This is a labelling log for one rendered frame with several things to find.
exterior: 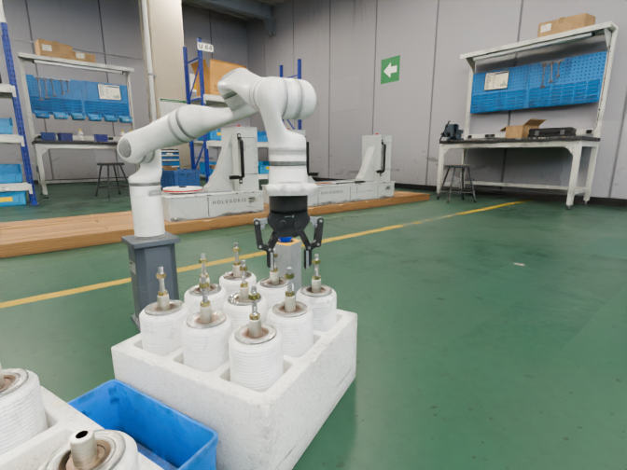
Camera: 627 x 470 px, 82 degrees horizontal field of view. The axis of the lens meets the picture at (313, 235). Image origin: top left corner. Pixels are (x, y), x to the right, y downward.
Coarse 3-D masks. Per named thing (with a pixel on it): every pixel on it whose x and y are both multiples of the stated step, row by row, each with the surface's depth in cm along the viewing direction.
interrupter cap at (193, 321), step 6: (198, 312) 72; (216, 312) 72; (222, 312) 72; (192, 318) 69; (198, 318) 70; (216, 318) 70; (222, 318) 70; (192, 324) 67; (198, 324) 67; (204, 324) 67; (210, 324) 67; (216, 324) 67
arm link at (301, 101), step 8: (288, 80) 63; (296, 80) 64; (304, 80) 65; (256, 88) 70; (288, 88) 62; (296, 88) 62; (304, 88) 63; (312, 88) 64; (256, 96) 70; (288, 96) 62; (296, 96) 62; (304, 96) 63; (312, 96) 64; (256, 104) 72; (288, 104) 62; (296, 104) 63; (304, 104) 64; (312, 104) 64; (288, 112) 64; (296, 112) 64; (304, 112) 65; (312, 112) 66
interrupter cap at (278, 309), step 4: (276, 304) 76; (280, 304) 76; (284, 304) 76; (296, 304) 76; (300, 304) 76; (304, 304) 76; (272, 308) 74; (276, 308) 74; (280, 308) 74; (284, 308) 75; (296, 308) 75; (300, 308) 74; (304, 308) 74; (272, 312) 73; (276, 312) 72; (280, 312) 72; (284, 312) 72; (288, 312) 72; (292, 312) 72; (296, 312) 72; (300, 312) 72; (304, 312) 72; (280, 316) 71; (284, 316) 71; (288, 316) 71; (292, 316) 71; (296, 316) 71
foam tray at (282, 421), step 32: (352, 320) 86; (128, 352) 71; (320, 352) 71; (352, 352) 88; (128, 384) 73; (160, 384) 67; (192, 384) 63; (224, 384) 61; (288, 384) 61; (320, 384) 73; (192, 416) 65; (224, 416) 61; (256, 416) 57; (288, 416) 62; (320, 416) 75; (224, 448) 62; (256, 448) 58; (288, 448) 63
